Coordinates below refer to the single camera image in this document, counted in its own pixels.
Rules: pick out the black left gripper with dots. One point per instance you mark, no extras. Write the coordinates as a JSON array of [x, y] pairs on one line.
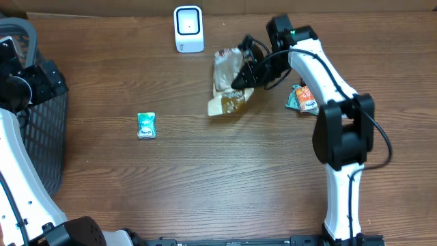
[[44, 82]]

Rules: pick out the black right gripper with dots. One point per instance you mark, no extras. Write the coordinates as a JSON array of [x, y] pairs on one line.
[[250, 72]]

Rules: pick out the beige brown snack bag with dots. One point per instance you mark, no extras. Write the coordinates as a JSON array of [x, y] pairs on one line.
[[227, 65]]

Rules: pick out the teal wet wipes pack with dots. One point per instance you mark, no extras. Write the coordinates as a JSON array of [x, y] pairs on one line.
[[292, 102]]

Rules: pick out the green tissue pack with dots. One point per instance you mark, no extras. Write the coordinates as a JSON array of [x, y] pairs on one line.
[[147, 125]]

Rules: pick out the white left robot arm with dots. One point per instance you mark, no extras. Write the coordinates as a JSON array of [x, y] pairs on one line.
[[29, 214]]

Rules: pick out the white barcode scanner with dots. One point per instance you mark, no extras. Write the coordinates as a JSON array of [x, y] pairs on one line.
[[188, 29]]

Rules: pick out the grey plastic mesh basket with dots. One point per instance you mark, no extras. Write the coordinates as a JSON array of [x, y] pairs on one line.
[[42, 127]]

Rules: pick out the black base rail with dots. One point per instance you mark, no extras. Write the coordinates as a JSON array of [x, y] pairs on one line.
[[239, 242]]

